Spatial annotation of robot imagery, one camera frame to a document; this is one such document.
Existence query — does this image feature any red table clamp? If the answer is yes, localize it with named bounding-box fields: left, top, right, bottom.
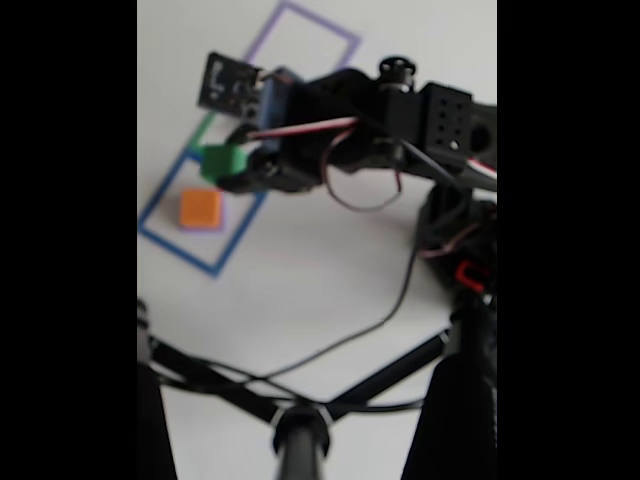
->
left=454, top=259, right=492, bottom=295

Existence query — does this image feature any long black camera cable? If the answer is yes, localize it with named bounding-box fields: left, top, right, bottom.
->
left=159, top=239, right=422, bottom=399

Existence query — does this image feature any green square frame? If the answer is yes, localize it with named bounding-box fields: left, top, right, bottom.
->
left=182, top=112, right=221, bottom=157

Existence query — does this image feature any thin black cable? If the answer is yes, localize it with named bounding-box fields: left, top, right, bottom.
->
left=189, top=352, right=429, bottom=414

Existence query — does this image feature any black camera tripod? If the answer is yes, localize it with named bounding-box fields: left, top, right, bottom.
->
left=137, top=294, right=498, bottom=480

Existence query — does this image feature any green cube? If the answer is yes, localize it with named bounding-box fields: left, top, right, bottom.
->
left=198, top=143, right=250, bottom=184

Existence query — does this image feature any purple square frame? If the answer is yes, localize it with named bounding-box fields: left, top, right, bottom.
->
left=242, top=0, right=362, bottom=71

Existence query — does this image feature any red white black servo wire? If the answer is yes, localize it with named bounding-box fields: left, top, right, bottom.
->
left=249, top=117, right=404, bottom=212

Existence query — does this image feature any blue square frame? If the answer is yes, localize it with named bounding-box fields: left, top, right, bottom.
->
left=138, top=148, right=269, bottom=279

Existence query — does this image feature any orange flat block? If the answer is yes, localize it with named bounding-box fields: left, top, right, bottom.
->
left=179, top=188, right=224, bottom=229

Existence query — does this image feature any purple flat block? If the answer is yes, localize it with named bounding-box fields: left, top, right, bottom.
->
left=179, top=197, right=227, bottom=234

